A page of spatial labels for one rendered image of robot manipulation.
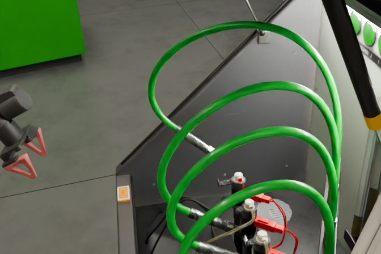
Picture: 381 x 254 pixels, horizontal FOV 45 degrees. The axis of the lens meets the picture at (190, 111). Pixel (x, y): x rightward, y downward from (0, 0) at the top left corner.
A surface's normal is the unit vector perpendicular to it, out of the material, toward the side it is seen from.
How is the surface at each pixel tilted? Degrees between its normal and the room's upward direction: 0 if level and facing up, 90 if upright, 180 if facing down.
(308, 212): 0
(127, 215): 0
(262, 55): 90
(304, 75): 90
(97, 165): 0
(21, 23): 90
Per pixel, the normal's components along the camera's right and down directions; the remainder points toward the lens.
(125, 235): -0.05, -0.86
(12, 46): 0.39, 0.46
